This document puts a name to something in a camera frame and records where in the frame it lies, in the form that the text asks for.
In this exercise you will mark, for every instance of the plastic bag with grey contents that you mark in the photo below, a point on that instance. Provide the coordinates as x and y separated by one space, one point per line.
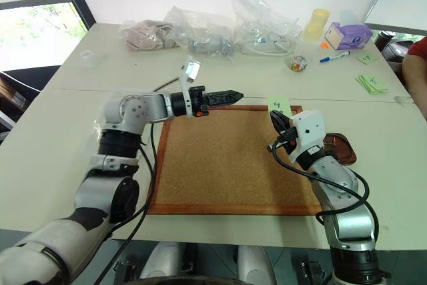
200 34

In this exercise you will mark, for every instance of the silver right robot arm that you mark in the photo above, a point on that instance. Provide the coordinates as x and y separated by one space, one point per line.
350 225

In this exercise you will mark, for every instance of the blue and white marker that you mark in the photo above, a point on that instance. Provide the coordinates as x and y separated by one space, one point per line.
335 56

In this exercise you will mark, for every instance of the green pushpin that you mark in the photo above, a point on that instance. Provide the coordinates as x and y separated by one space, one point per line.
329 144

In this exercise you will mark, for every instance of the purple tissue box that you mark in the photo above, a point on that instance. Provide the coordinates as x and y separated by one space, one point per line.
350 36

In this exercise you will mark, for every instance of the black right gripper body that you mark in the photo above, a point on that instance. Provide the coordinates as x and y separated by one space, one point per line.
287 138

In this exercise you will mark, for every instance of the person in red shirt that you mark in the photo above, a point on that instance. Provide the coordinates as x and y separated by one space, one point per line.
415 74

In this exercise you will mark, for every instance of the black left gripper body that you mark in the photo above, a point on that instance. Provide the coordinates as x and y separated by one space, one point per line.
199 103

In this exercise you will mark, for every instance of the green sticky note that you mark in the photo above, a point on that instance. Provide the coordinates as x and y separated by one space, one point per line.
279 103

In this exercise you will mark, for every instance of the yellow plastic cup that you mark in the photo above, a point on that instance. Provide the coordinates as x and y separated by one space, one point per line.
317 24

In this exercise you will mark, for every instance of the plastic bag with pink contents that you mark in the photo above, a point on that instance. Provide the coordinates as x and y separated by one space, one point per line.
143 34

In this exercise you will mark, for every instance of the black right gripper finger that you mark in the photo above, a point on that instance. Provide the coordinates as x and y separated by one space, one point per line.
287 123
277 121

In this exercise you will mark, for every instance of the black bag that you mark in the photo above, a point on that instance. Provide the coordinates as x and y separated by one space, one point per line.
392 48

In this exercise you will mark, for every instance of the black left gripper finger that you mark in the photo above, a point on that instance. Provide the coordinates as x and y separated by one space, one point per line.
223 95
221 101

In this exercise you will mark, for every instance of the white robot leg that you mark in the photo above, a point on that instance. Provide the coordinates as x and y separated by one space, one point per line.
160 260
255 265

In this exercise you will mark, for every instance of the stack of green notes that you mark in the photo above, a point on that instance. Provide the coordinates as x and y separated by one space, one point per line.
372 83

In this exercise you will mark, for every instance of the clear jar of coloured pushpins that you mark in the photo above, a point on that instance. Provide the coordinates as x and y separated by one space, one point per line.
298 64

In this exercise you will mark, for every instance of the large clear plastic bag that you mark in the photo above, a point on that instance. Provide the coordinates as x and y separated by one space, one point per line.
263 28

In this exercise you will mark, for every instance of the single written green note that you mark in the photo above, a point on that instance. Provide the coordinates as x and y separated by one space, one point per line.
366 58

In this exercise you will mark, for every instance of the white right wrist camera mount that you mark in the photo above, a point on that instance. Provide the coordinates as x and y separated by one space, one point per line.
308 128

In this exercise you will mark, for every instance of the brown leather tray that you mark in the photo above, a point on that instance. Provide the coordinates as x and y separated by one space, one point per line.
345 151

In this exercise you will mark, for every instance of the small orange object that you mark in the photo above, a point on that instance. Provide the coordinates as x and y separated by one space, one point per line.
324 45

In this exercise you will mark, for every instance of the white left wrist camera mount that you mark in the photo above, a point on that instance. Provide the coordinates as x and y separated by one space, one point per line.
185 81

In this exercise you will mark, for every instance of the small clear plastic cup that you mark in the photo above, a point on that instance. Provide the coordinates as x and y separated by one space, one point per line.
89 59

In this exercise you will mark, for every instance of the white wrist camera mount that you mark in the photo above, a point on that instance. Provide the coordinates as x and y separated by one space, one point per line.
185 81
308 128

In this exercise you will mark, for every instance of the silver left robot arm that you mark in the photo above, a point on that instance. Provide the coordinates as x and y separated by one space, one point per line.
133 111

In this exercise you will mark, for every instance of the cork board with wooden frame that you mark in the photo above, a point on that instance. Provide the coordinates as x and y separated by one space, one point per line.
227 161

